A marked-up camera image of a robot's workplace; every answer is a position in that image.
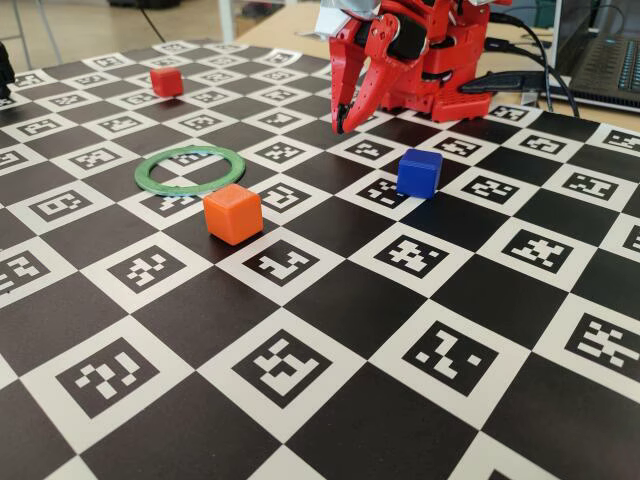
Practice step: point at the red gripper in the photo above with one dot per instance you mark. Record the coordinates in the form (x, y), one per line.
(378, 79)

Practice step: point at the blue cube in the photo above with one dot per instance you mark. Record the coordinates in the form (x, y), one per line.
(419, 175)

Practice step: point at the orange cube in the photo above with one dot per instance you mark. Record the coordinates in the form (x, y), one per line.
(232, 217)

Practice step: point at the red cube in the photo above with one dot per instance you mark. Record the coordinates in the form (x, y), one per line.
(166, 82)

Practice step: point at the red robot arm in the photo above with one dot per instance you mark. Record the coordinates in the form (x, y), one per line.
(450, 100)

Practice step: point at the small printed marker paper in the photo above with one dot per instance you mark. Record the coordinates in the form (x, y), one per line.
(310, 34)

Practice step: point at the black white marker mat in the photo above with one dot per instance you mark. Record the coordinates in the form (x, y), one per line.
(350, 300)

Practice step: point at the dark laptop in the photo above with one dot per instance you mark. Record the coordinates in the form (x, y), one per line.
(605, 65)

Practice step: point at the white post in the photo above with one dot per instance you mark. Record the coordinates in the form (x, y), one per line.
(227, 20)

